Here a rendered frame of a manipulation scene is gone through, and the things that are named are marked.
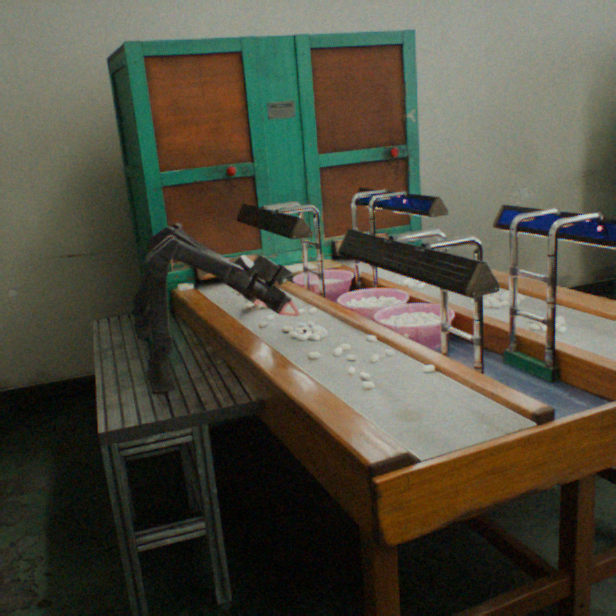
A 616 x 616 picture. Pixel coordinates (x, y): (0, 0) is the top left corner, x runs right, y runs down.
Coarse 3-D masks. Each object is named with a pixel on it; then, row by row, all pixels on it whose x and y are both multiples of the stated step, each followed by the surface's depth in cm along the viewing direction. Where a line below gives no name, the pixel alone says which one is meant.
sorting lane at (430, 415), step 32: (224, 288) 294; (256, 320) 241; (288, 320) 238; (320, 320) 235; (288, 352) 205; (320, 352) 202; (352, 352) 200; (352, 384) 176; (384, 384) 174; (416, 384) 172; (448, 384) 171; (384, 416) 156; (416, 416) 154; (448, 416) 153; (480, 416) 152; (512, 416) 150; (416, 448) 140; (448, 448) 139
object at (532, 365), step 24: (528, 216) 186; (552, 216) 190; (576, 216) 174; (600, 216) 176; (552, 240) 172; (552, 264) 174; (552, 288) 176; (552, 312) 178; (552, 336) 179; (504, 360) 199; (528, 360) 189; (552, 360) 181
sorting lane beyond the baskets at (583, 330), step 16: (368, 272) 299; (384, 272) 296; (416, 288) 265; (432, 288) 263; (464, 304) 238; (528, 304) 231; (544, 304) 230; (576, 320) 210; (592, 320) 209; (608, 320) 208; (560, 336) 198; (576, 336) 196; (592, 336) 195; (608, 336) 194; (592, 352) 183; (608, 352) 182
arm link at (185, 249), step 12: (168, 240) 198; (156, 252) 195; (168, 252) 196; (180, 252) 198; (192, 252) 200; (204, 252) 203; (156, 264) 196; (168, 264) 197; (192, 264) 201; (204, 264) 202; (216, 264) 203; (228, 264) 204; (216, 276) 204; (228, 276) 204
